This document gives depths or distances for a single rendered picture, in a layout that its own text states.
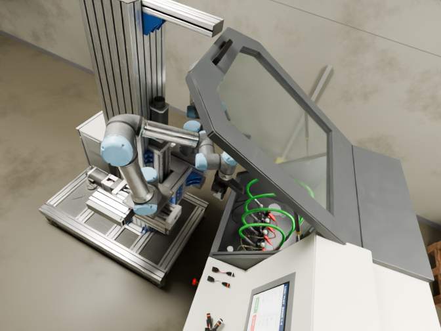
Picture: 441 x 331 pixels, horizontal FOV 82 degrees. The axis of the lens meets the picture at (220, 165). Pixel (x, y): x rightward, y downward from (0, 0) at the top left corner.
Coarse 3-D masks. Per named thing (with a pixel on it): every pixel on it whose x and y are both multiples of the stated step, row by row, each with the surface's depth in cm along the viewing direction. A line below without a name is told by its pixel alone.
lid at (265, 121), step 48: (240, 48) 109; (192, 96) 80; (240, 96) 96; (288, 96) 124; (240, 144) 80; (288, 144) 104; (336, 144) 132; (288, 192) 86; (336, 192) 109; (336, 240) 95
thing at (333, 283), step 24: (312, 240) 97; (264, 264) 123; (288, 264) 104; (312, 264) 90; (336, 264) 90; (360, 264) 92; (312, 288) 83; (336, 288) 84; (360, 288) 86; (240, 312) 122; (312, 312) 79; (336, 312) 79; (360, 312) 81
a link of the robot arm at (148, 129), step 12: (132, 120) 106; (144, 120) 111; (144, 132) 111; (156, 132) 112; (168, 132) 114; (180, 132) 116; (192, 132) 120; (204, 132) 124; (180, 144) 121; (192, 144) 120; (204, 144) 119
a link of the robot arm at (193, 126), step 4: (184, 124) 171; (188, 124) 171; (192, 124) 171; (196, 124) 171; (184, 128) 169; (188, 128) 168; (192, 128) 168; (196, 128) 168; (200, 128) 170; (196, 132) 168
